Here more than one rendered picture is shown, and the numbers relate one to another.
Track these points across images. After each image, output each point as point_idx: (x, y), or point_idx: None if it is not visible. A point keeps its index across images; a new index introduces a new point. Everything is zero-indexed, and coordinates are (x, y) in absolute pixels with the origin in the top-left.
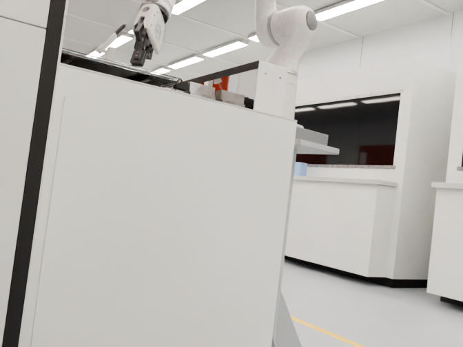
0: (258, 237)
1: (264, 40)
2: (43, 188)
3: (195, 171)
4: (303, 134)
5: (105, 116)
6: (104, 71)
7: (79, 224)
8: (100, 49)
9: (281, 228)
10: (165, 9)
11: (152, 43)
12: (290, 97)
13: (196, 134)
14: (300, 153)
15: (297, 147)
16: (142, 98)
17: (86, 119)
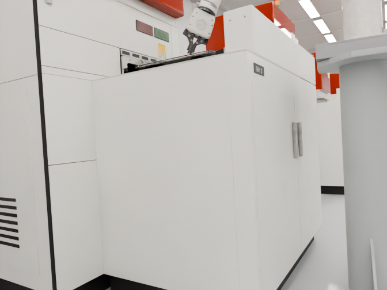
0: (225, 156)
1: None
2: (103, 142)
3: (169, 115)
4: (378, 41)
5: (119, 98)
6: None
7: (118, 157)
8: None
9: (247, 147)
10: (204, 7)
11: (196, 34)
12: (361, 9)
13: (166, 91)
14: None
15: (368, 58)
16: (134, 80)
17: (112, 102)
